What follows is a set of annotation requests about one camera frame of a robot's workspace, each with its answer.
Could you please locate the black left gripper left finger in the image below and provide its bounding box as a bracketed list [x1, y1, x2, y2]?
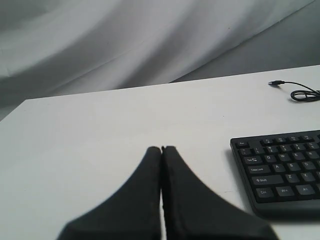
[58, 146, 162, 240]

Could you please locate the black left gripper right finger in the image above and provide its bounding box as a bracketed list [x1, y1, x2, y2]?
[161, 146, 278, 240]

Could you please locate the black acer keyboard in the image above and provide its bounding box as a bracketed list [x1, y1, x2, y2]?
[230, 130, 320, 221]

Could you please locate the grey backdrop cloth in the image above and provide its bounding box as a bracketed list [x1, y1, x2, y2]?
[0, 0, 320, 118]

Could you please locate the black keyboard usb cable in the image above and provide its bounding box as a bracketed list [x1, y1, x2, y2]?
[268, 79, 320, 103]

